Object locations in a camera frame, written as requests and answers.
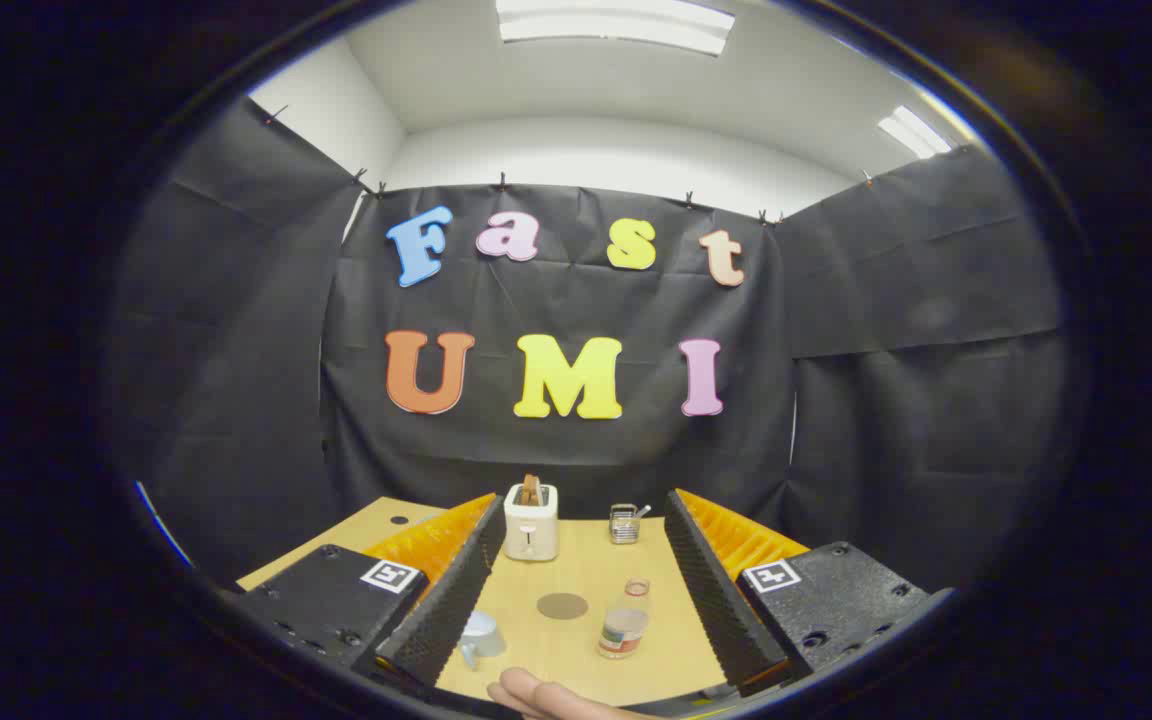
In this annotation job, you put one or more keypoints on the clear juice bottle red collar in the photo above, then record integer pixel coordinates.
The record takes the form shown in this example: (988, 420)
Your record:
(624, 630)

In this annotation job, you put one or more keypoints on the round brown coaster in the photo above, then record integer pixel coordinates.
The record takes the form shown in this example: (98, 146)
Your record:
(562, 606)

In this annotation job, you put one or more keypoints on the white toaster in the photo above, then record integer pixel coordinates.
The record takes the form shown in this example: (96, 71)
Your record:
(531, 530)

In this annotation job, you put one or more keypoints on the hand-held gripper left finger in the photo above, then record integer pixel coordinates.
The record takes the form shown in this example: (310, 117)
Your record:
(456, 600)

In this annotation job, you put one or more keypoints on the wooden table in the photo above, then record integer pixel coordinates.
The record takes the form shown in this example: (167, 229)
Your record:
(576, 570)

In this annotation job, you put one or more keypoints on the brown toast slice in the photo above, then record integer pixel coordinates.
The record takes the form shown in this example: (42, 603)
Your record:
(531, 490)

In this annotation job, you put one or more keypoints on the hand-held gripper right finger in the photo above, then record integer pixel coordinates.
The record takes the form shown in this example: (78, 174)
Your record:
(716, 600)

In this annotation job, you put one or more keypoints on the long ceiling light panel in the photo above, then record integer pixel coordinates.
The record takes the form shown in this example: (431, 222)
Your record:
(616, 25)

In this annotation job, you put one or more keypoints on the small ceiling light panel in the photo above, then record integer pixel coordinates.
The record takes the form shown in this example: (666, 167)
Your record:
(914, 132)

